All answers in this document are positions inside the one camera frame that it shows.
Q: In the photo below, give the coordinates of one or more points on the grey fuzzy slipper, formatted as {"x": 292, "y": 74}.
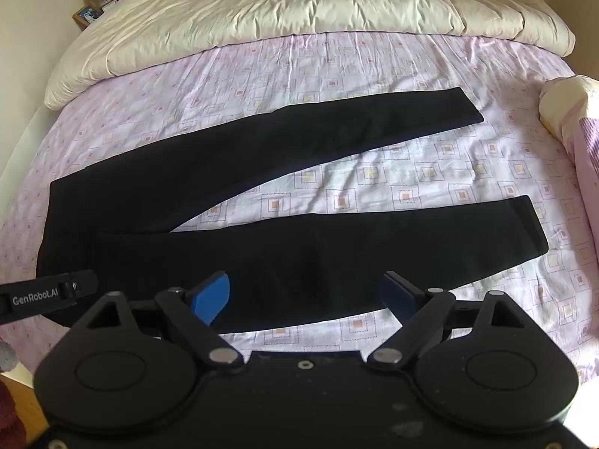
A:
{"x": 5, "y": 354}

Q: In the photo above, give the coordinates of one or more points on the wooden nightstand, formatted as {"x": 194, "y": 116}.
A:
{"x": 86, "y": 15}

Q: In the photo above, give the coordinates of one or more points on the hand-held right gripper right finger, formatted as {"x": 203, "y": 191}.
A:
{"x": 397, "y": 297}

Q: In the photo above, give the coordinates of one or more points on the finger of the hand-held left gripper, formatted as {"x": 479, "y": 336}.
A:
{"x": 83, "y": 283}

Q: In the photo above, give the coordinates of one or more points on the cream and pink pillow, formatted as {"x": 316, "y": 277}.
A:
{"x": 573, "y": 112}

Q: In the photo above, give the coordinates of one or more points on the dark red fuzzy cloth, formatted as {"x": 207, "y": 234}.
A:
{"x": 10, "y": 414}

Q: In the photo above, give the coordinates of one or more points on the black pants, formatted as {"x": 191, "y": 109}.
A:
{"x": 196, "y": 196}

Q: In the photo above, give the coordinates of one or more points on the silver photo frame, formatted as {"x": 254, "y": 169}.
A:
{"x": 108, "y": 1}

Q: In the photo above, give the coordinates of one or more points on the cream duvet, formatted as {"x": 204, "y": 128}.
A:
{"x": 299, "y": 4}

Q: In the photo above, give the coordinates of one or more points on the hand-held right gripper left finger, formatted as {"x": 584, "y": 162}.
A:
{"x": 213, "y": 298}

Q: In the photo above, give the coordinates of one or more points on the blue photo frame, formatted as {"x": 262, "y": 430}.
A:
{"x": 85, "y": 14}

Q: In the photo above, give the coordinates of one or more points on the pink patterned bed sheet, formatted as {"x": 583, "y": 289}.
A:
{"x": 412, "y": 168}

